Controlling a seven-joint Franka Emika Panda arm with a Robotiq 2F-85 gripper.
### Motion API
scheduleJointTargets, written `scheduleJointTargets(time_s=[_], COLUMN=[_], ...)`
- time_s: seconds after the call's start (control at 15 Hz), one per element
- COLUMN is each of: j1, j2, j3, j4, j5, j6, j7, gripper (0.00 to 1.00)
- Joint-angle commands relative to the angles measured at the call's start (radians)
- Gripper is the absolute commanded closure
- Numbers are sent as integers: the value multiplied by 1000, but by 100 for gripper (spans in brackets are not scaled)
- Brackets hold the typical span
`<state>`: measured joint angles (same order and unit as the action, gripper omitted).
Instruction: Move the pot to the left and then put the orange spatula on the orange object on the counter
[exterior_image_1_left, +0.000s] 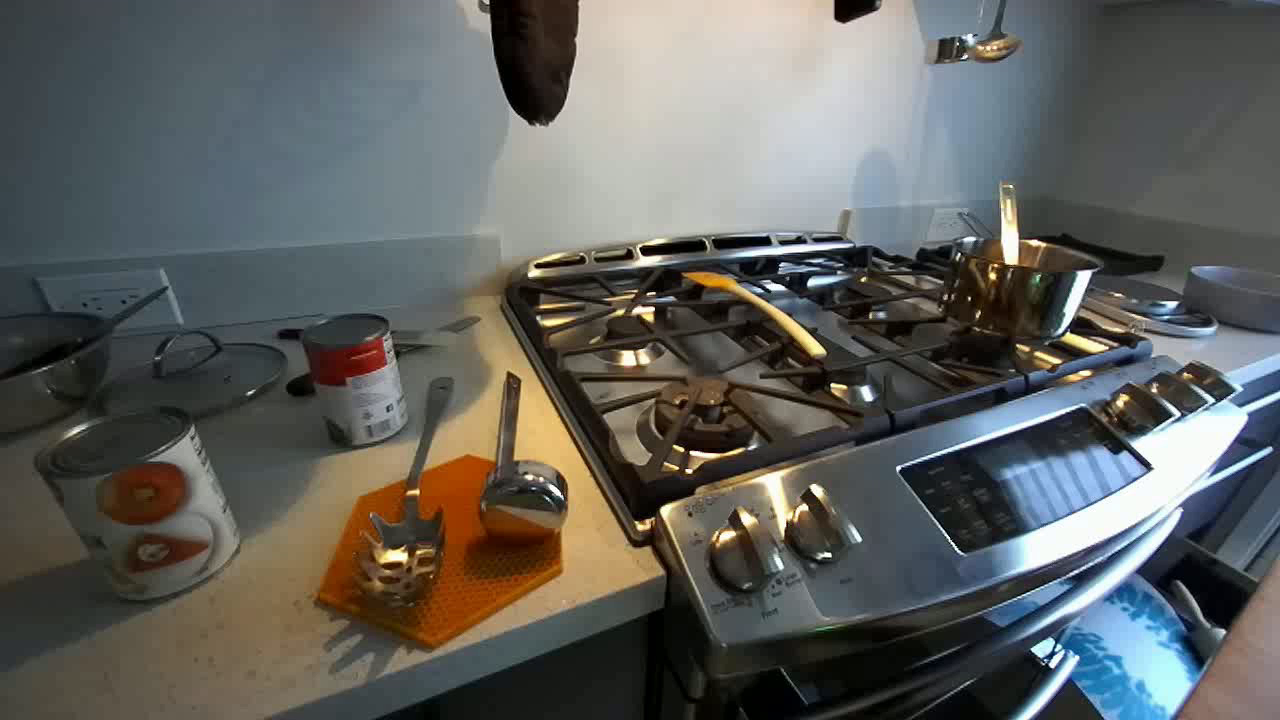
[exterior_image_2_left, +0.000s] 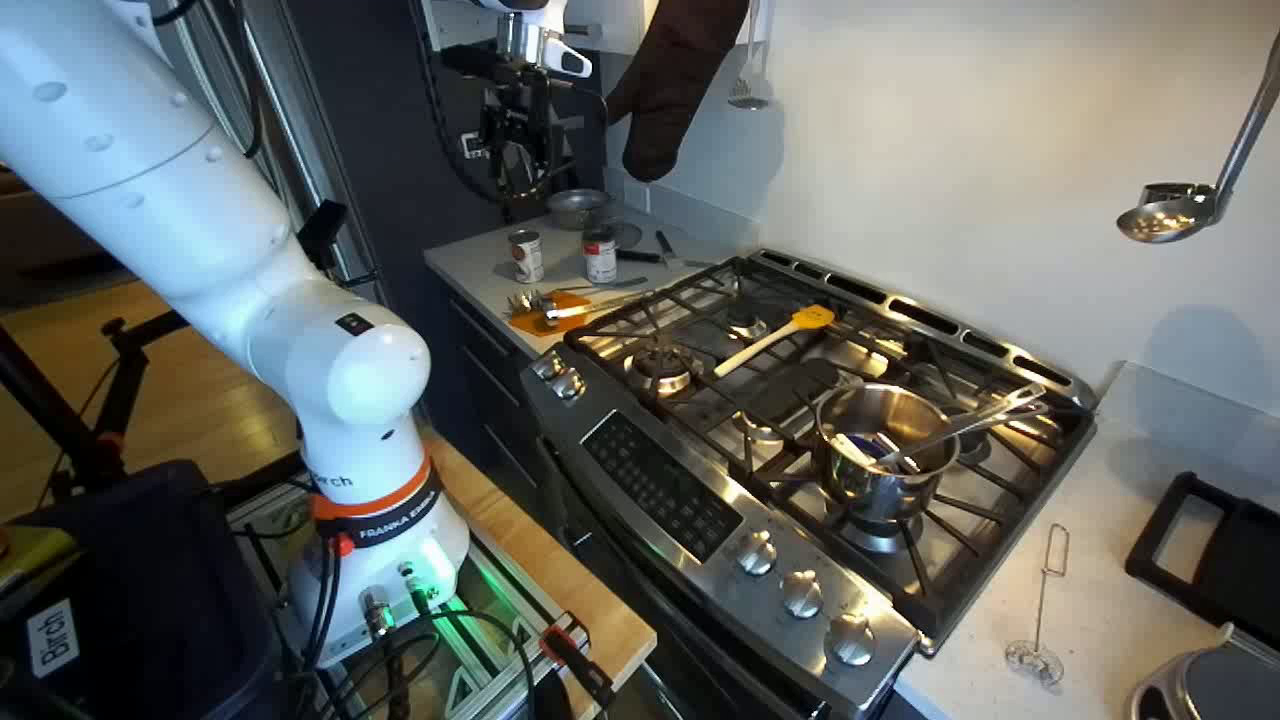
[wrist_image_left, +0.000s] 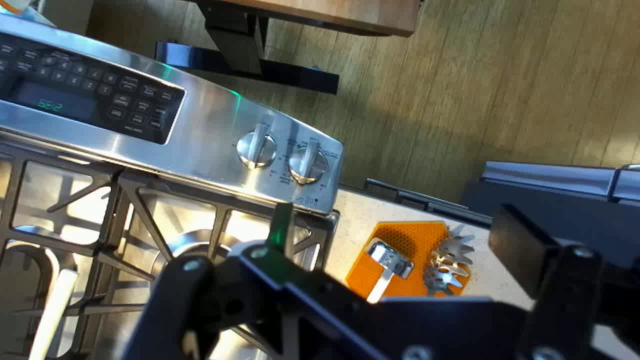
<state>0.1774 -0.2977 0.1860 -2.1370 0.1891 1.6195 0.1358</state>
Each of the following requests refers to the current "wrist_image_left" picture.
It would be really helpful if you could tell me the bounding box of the wooden table with black base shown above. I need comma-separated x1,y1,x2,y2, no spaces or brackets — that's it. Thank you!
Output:
153,0,423,95

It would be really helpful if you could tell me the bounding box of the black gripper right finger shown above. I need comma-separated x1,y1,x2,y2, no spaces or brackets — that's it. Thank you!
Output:
488,205,603,360

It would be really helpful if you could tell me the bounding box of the stainless steel gas stove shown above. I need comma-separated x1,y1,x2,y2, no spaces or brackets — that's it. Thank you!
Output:
0,16,342,360

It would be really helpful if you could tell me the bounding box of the orange honeycomb silicone trivet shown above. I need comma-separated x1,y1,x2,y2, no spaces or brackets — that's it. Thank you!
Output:
346,221,474,303

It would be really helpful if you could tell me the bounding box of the steel pasta server spoon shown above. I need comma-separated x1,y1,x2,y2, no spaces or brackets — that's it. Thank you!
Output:
423,226,474,296

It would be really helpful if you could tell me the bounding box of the steel measuring cup scoop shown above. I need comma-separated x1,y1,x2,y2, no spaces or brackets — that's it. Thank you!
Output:
365,238,413,304

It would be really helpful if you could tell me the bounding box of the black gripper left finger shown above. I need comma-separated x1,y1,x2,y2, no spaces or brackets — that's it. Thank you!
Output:
122,205,314,360

